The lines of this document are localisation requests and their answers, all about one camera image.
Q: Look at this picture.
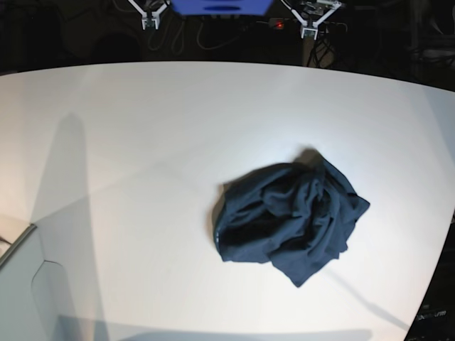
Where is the grey looped cable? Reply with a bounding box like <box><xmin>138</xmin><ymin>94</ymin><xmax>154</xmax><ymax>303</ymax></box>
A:
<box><xmin>147</xmin><ymin>13</ymin><xmax>250</xmax><ymax>53</ymax></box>

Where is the black device with label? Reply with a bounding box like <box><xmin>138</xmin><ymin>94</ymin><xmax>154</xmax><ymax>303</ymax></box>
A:
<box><xmin>405</xmin><ymin>305</ymin><xmax>454</xmax><ymax>341</ymax></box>

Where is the dark navy t-shirt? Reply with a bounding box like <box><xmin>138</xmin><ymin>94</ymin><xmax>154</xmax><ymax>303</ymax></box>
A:
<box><xmin>213</xmin><ymin>158</ymin><xmax>370</xmax><ymax>287</ymax></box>

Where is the blue plastic bin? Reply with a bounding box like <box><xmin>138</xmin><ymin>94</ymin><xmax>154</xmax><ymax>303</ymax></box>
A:
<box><xmin>171</xmin><ymin>0</ymin><xmax>274</xmax><ymax>16</ymax></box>

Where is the black power strip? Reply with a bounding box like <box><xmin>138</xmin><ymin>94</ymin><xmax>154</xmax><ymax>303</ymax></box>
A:
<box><xmin>266</xmin><ymin>18</ymin><xmax>345</xmax><ymax>36</ymax></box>

